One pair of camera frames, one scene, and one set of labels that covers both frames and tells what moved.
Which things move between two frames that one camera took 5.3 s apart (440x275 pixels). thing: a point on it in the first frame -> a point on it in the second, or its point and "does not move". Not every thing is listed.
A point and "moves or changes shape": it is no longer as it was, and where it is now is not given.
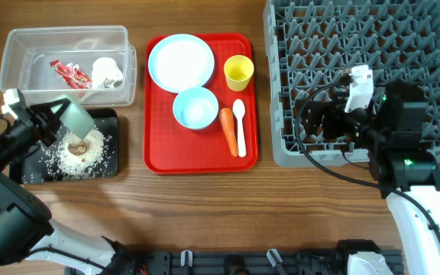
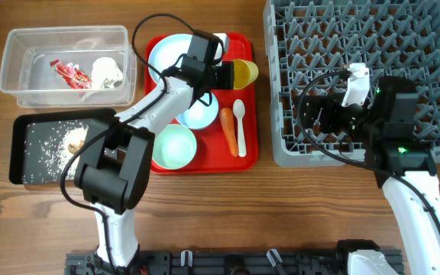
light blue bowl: x=195 y=108 does not move
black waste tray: x=68 y=158 does not move
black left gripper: x=36 y=121 -> x=227 y=82
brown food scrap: x=78 y=149 does not move
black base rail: x=249 y=261 does not move
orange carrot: x=228 y=125 does not move
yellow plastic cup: x=238 y=70 moves or changes shape
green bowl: x=74 y=118 -> x=174 y=147
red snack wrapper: x=72 y=74 does not move
